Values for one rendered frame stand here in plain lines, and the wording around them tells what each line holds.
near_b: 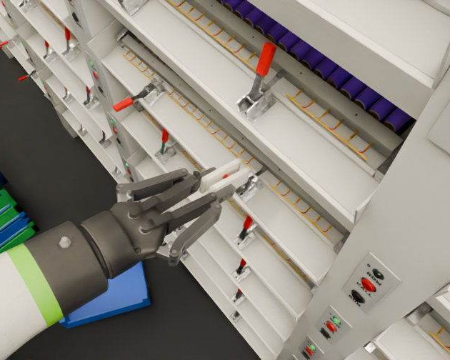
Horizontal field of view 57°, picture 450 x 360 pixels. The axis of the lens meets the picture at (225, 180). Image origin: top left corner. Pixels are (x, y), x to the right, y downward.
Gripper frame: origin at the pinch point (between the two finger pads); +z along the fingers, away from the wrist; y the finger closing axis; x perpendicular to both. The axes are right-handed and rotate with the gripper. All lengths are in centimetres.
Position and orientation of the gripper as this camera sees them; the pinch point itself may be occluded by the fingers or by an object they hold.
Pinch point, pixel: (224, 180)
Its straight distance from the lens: 57.9
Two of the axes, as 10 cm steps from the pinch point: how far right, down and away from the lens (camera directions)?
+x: 1.6, -6.4, -7.5
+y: 6.4, 6.5, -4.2
